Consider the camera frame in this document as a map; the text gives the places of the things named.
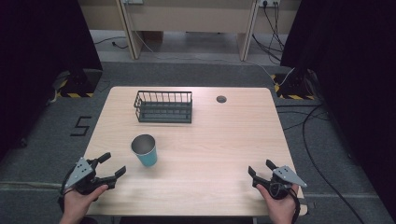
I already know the black curtain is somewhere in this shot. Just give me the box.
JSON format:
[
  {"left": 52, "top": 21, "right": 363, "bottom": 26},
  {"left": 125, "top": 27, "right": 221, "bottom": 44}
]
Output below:
[
  {"left": 279, "top": 0, "right": 396, "bottom": 216},
  {"left": 0, "top": 0, "right": 104, "bottom": 162}
]

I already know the person's right hand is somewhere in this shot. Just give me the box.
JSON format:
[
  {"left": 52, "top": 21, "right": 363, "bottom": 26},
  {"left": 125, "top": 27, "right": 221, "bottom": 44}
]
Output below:
[{"left": 255, "top": 183, "right": 301, "bottom": 224}]

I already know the black stand base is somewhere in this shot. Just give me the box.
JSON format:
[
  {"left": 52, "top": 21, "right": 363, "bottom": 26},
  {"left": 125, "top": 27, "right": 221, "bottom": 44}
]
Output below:
[
  {"left": 271, "top": 68, "right": 316, "bottom": 101},
  {"left": 55, "top": 68, "right": 104, "bottom": 99}
]

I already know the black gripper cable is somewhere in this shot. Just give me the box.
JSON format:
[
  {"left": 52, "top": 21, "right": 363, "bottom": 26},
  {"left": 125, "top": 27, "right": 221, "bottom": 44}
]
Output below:
[
  {"left": 268, "top": 182, "right": 302, "bottom": 224},
  {"left": 57, "top": 171, "right": 78, "bottom": 213}
]

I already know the bundle of black cables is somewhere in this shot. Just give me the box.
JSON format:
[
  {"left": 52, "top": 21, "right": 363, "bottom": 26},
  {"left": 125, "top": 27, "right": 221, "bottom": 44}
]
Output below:
[{"left": 251, "top": 0, "right": 286, "bottom": 65}]

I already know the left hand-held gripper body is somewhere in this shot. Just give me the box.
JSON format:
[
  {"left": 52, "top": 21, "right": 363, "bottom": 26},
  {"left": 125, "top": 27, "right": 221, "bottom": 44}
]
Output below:
[{"left": 64, "top": 157, "right": 117, "bottom": 196}]

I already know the beige desk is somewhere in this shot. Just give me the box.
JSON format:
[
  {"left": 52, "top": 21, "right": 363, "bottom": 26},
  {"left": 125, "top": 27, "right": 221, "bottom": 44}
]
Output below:
[{"left": 78, "top": 0, "right": 303, "bottom": 62}]

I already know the person's left hand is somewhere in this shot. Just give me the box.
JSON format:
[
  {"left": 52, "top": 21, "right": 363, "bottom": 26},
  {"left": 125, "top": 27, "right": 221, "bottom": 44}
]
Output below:
[{"left": 59, "top": 184, "right": 109, "bottom": 224}]

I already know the teal metal cup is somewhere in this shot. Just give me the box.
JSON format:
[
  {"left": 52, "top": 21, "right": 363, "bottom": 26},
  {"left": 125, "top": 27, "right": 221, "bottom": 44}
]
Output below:
[{"left": 130, "top": 133, "right": 159, "bottom": 168}]

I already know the white cable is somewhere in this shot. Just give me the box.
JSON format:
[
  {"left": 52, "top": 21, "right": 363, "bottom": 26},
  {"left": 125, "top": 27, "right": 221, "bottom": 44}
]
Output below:
[{"left": 133, "top": 29, "right": 296, "bottom": 88}]

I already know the black floor cable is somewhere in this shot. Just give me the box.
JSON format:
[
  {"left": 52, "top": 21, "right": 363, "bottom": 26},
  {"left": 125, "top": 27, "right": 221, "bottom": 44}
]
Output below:
[{"left": 276, "top": 104, "right": 366, "bottom": 224}]

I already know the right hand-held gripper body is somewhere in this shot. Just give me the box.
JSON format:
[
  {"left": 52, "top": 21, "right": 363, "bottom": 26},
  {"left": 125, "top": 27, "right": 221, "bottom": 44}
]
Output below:
[{"left": 251, "top": 164, "right": 308, "bottom": 201}]

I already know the black wire rack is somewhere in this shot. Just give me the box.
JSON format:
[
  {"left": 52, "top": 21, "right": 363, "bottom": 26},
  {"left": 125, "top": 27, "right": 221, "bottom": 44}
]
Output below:
[{"left": 133, "top": 90, "right": 193, "bottom": 124}]

